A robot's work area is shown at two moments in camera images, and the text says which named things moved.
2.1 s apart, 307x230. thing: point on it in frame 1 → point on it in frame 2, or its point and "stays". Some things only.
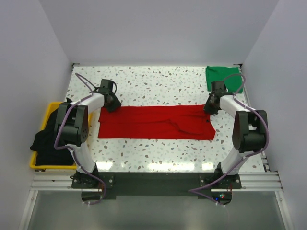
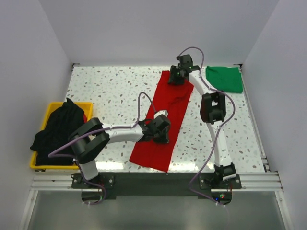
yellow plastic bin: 50,110 stays
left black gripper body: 114,103 → 160,137
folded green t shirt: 231,75 stays
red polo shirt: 194,122 → 171,100
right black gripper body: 208,107 → 175,75
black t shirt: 43,143 stays
